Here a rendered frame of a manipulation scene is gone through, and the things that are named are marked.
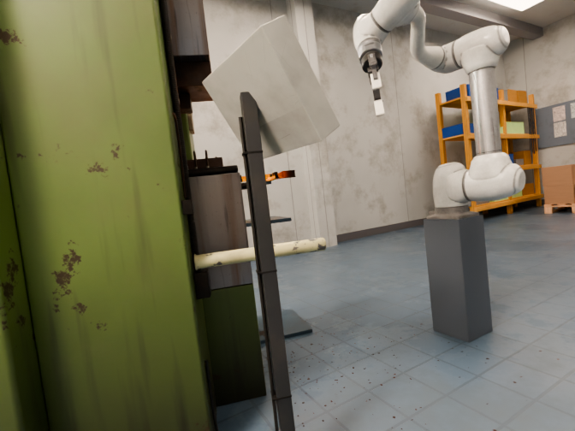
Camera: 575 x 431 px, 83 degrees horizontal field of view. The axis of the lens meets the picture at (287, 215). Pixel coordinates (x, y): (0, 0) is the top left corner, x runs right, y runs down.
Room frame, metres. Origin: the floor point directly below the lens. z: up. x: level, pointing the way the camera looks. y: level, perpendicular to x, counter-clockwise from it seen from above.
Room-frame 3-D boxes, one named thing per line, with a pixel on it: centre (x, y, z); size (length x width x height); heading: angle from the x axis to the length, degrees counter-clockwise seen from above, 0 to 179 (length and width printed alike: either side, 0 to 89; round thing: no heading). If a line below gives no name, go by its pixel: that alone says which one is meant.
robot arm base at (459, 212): (1.68, -0.83, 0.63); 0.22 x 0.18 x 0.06; 29
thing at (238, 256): (1.09, 0.10, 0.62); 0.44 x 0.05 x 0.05; 101
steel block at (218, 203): (1.43, 0.48, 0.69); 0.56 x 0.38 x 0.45; 101
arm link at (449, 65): (1.62, -0.86, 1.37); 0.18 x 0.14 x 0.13; 125
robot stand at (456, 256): (1.67, -0.84, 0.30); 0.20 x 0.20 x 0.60; 29
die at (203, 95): (1.37, 0.46, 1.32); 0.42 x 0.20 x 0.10; 101
